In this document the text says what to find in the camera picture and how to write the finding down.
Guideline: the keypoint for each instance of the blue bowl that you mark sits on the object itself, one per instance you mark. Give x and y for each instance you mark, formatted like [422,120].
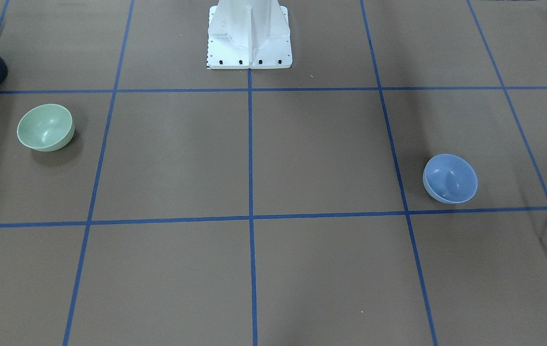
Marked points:
[450,179]

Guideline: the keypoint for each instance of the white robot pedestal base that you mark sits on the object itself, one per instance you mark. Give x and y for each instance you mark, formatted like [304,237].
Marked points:
[248,34]

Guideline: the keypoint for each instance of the green bowl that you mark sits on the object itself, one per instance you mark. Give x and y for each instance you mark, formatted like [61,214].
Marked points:
[46,128]

